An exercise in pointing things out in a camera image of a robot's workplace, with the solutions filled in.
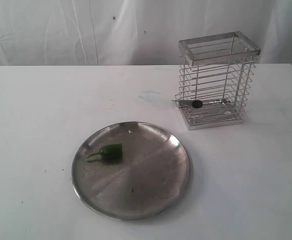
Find green pepper with stem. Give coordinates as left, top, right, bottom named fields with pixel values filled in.
left=87, top=143, right=123, bottom=160

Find black knife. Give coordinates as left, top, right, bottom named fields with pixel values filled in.
left=172, top=99, right=231, bottom=109

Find round steel plate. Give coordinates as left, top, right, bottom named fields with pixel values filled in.
left=71, top=121, right=191, bottom=221

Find white backdrop curtain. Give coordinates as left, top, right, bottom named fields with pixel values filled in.
left=0, top=0, right=292, bottom=66

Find wire metal utensil holder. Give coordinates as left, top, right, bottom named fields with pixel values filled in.
left=174, top=31, right=261, bottom=130

